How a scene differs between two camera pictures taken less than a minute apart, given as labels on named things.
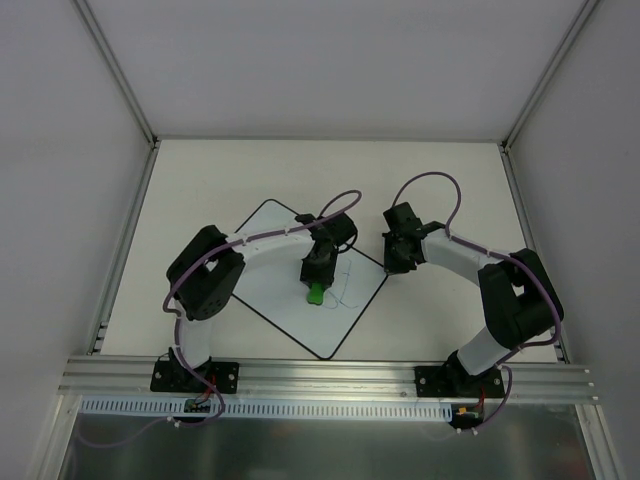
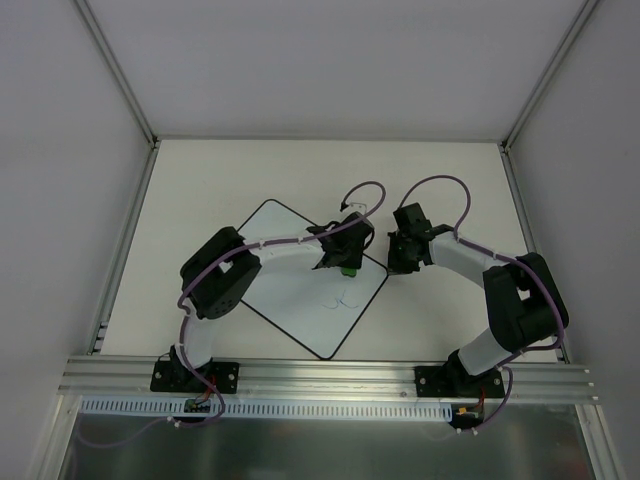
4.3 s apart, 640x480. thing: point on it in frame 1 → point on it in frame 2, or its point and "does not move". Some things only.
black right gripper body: x=396 y=253 does not move
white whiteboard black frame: x=275 y=290 does not move
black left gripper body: x=317 y=275 → x=342 y=258
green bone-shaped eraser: x=316 y=294 → x=349 y=271
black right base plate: x=455 y=381 does not move
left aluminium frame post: x=151 y=141 does not move
